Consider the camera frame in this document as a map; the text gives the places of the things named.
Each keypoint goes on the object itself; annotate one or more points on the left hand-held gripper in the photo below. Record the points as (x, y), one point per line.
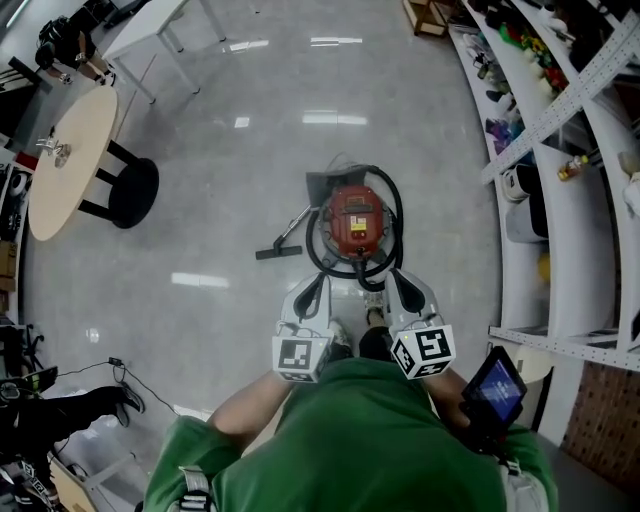
(300, 355)

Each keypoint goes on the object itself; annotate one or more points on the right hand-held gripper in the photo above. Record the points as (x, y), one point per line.
(430, 347)

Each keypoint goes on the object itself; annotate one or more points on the red tool case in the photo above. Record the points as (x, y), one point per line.
(355, 215)

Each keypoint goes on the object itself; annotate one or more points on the person's right forearm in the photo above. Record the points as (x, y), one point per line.
(450, 400)

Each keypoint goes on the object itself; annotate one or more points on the person's left forearm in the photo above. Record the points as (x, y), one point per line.
(250, 415)

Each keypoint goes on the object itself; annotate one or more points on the person's right shoe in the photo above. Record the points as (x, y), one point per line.
(375, 310)

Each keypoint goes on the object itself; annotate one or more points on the person's shoe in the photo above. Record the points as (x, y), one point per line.
(375, 310)
(341, 340)

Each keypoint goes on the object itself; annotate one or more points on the person's left shoe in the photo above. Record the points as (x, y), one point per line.
(341, 340)

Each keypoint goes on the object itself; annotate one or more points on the person's dark trousers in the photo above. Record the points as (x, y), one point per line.
(375, 342)

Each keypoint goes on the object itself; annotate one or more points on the black handheld screen device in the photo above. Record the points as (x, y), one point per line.
(495, 390)

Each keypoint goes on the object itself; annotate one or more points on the grey floor mat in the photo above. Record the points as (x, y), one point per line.
(320, 185)

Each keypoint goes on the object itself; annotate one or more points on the person's green shirt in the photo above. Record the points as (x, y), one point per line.
(360, 440)

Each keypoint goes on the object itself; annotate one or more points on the yellow container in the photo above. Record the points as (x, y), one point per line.
(544, 267)

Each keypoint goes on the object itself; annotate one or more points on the grey storage bin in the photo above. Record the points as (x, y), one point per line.
(525, 225)

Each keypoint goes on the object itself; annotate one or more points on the white storage box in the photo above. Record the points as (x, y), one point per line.
(517, 182)

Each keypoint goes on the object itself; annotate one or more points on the amber drink bottle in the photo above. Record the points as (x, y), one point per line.
(572, 169)

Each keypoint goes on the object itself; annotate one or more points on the white metal shelving rack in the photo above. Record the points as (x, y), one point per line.
(550, 114)

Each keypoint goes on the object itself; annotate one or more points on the white cloth bundle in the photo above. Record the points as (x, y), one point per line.
(632, 195)

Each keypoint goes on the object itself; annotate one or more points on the round wooden table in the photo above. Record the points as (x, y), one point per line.
(70, 160)

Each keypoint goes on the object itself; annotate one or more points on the colourful artificial flowers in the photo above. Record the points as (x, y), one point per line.
(535, 50)

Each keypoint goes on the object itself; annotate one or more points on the wooden shelf cart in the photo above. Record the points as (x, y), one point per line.
(425, 20)

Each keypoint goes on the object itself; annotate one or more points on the small clear glass item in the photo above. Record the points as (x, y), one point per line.
(59, 150)

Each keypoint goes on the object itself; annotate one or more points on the side shelf unit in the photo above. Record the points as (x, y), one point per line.
(12, 235)

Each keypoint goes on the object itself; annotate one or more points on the large white rectangular table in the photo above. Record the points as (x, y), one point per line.
(145, 30)

